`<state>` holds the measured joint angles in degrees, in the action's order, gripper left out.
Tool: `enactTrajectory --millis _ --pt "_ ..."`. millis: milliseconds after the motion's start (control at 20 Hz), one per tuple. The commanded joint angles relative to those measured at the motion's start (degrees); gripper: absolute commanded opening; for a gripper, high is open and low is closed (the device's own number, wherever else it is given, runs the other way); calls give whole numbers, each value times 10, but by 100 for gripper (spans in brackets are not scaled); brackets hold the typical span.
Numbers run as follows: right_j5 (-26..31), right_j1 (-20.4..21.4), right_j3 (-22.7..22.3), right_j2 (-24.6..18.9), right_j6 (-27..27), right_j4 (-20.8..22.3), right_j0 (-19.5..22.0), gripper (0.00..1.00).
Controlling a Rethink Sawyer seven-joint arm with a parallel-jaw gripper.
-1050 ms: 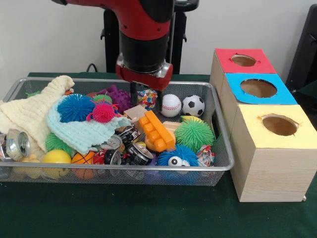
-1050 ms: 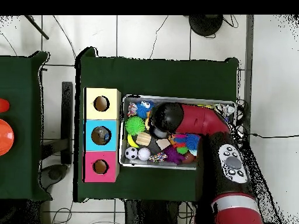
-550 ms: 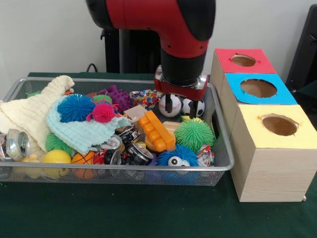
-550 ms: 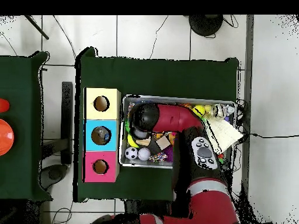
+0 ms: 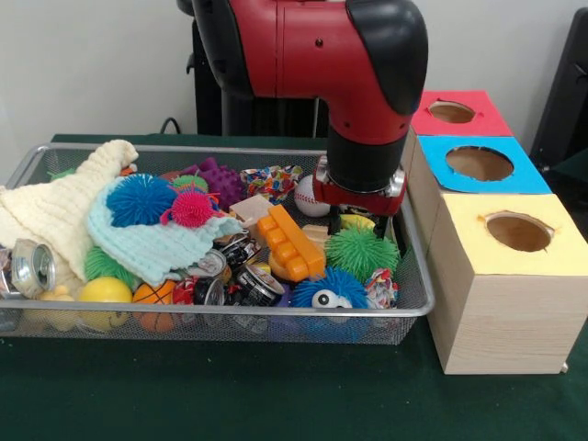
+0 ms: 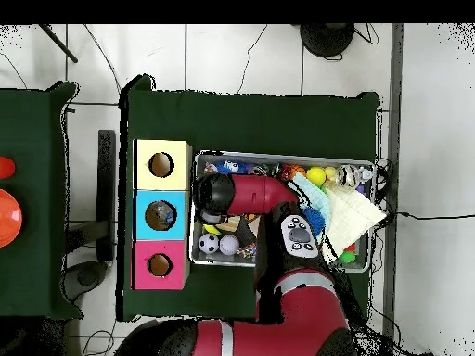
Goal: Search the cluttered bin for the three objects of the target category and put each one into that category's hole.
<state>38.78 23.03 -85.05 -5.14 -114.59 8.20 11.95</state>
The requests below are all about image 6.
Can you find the white baseball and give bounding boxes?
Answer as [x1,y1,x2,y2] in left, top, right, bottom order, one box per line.
[219,235,241,257]

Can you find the cream yellow knitted cloth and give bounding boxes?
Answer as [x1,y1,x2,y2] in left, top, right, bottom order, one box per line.
[324,184,389,257]

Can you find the small orange basketball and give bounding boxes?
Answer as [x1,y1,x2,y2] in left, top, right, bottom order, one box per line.
[285,164,306,183]

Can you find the black upright panel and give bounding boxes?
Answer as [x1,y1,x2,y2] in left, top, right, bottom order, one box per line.
[96,129,118,262]

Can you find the plain blue spiky ball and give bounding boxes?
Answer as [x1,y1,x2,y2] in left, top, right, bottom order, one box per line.
[301,207,327,238]

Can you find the dark green side table cloth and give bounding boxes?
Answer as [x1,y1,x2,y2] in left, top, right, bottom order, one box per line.
[0,81,82,322]

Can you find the wooden box with three holes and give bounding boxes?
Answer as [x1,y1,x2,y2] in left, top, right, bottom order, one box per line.
[133,139,193,290]

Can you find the grey round floor base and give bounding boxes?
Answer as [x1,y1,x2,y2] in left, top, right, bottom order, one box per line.
[62,259,109,299]

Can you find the crushed shiny silver can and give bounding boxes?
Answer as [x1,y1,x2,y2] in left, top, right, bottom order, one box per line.
[337,164,358,187]

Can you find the shallow clear mesh bin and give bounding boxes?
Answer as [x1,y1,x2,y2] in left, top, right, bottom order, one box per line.
[191,151,376,274]

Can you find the small red object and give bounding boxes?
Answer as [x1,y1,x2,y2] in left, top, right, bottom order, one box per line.
[0,155,16,180]

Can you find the pale blue waffle cloth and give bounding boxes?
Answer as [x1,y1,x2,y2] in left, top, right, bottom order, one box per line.
[290,173,332,223]

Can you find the small soccer ball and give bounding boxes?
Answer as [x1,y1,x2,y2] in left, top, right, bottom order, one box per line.
[199,233,221,255]

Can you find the blue spiky ball with eyes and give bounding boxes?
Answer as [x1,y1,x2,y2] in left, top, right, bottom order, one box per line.
[216,159,250,176]

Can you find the orange disc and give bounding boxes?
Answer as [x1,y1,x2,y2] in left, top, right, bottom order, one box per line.
[0,188,23,249]

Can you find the black round stand base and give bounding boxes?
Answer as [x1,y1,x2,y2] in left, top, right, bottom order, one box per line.
[300,23,356,59]

